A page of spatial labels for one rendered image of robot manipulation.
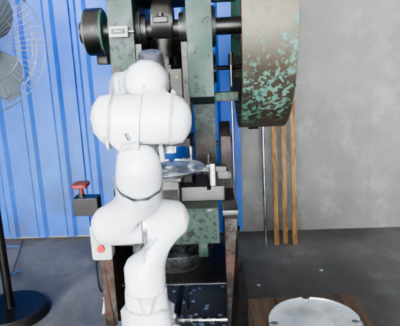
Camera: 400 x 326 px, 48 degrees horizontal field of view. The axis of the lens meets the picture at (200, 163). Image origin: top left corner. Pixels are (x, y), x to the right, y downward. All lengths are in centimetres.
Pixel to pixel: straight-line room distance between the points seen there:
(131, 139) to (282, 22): 72
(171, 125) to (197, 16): 87
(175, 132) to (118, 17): 91
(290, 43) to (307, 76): 160
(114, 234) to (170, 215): 15
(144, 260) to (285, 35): 81
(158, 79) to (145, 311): 59
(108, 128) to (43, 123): 229
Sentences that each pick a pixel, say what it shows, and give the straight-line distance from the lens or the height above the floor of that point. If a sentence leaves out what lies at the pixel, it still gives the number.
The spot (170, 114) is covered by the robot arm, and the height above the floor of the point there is 109.
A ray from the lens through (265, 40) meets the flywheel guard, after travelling 148.
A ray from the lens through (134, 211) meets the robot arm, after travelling 104.
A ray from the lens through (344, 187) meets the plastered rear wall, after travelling 327.
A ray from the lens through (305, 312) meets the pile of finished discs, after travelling 158.
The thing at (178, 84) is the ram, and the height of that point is 111.
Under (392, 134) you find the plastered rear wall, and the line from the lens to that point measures 329.
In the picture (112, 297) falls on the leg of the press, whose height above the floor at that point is 31.
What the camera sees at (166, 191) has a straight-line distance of 177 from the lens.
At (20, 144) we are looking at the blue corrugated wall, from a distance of 332.
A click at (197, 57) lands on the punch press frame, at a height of 121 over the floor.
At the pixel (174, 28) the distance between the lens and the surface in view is 185.
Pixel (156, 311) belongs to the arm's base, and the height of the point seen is 56.
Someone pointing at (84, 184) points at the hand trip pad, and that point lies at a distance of 175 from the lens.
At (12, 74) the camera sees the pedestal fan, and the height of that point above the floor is 118.
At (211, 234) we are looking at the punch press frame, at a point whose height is 54.
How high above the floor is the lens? 119
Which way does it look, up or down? 12 degrees down
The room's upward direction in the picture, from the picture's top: 3 degrees counter-clockwise
